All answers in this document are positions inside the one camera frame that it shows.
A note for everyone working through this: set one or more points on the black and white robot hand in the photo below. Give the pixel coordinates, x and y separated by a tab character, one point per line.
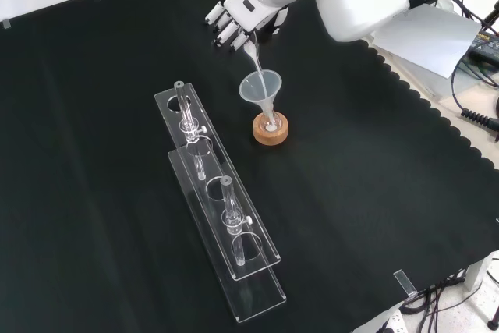
253	9

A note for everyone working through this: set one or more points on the translucent plastic funnel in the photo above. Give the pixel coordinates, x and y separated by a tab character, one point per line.
249	90

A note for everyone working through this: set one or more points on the round-bottom glass flask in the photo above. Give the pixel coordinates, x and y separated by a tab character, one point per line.
271	127

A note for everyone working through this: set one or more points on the clear acrylic funnel stand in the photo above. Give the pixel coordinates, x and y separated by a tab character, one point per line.
218	208

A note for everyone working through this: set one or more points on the white sheet board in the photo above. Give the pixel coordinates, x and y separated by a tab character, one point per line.
429	44

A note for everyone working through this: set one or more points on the black bench cloth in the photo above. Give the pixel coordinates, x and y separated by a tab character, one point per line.
351	192

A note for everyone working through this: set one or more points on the black power adapter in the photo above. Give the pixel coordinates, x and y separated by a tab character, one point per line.
485	45

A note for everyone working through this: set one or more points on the black tripod leg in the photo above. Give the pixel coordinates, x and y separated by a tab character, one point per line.
492	17

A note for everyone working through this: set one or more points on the grey tape strip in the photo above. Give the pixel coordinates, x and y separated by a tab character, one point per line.
6	23

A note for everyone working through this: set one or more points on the clear tape strip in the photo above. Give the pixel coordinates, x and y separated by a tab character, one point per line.
404	282

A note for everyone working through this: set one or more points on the white power strip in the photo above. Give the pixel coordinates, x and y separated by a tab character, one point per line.
391	321

